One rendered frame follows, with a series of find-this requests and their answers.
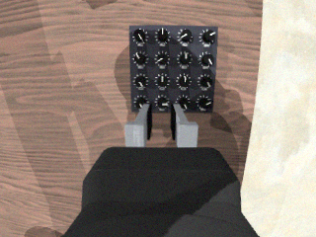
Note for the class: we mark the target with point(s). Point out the black knob box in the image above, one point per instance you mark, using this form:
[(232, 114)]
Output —
[(189, 57)]

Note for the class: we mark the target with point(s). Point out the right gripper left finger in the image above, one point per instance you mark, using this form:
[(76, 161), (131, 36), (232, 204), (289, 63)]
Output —
[(137, 132)]

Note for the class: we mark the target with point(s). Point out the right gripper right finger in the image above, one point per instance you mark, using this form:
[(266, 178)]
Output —
[(185, 132)]

